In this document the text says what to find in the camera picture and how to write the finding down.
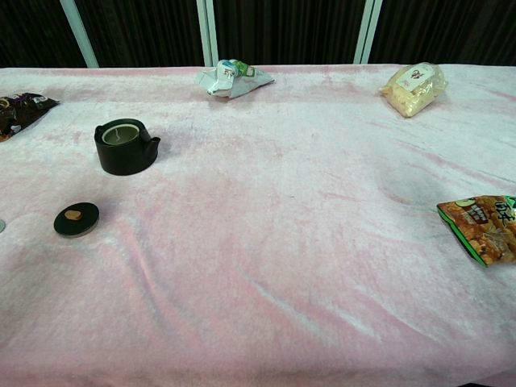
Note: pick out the small dark lid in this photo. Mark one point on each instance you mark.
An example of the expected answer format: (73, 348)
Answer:
(68, 226)

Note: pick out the black teapot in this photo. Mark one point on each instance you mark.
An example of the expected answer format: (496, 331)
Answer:
(125, 159)

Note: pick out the pink plush table cloth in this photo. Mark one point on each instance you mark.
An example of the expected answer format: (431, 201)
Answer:
(258, 250)

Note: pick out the crumpled white green snack bag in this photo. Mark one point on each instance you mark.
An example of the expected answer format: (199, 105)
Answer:
(225, 82)

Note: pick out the black pleated curtain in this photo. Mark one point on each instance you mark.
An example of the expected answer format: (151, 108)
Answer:
(290, 28)

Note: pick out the clear bag of yellow snacks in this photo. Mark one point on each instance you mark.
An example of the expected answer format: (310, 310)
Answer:
(415, 94)

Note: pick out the orange green snack bag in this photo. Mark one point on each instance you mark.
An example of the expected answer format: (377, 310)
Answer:
(483, 231)

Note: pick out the dark brown snack bag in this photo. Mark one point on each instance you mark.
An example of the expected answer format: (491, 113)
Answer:
(22, 115)

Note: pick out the white frame post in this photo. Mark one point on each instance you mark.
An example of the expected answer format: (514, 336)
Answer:
(367, 32)
(80, 34)
(208, 32)

